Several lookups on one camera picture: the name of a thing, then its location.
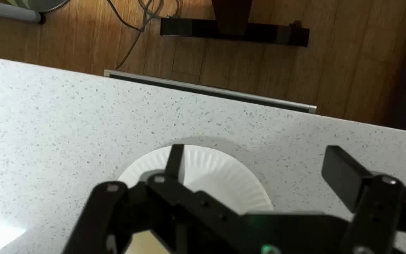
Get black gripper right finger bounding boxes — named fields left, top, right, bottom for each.
left=322, top=146, right=406, bottom=254

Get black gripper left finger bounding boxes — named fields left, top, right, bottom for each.
left=61, top=144, right=201, bottom=254

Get white paper plate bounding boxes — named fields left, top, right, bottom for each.
left=117, top=144, right=275, bottom=216

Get black floor stand base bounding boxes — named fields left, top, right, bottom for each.
left=160, top=17, right=312, bottom=48

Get grey tube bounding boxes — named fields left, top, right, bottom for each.
left=0, top=0, right=47, bottom=26

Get silver drawer handle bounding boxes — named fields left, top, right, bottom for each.
left=103, top=69, right=319, bottom=115

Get thin floor cables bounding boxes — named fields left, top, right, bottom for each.
left=106, top=0, right=181, bottom=71

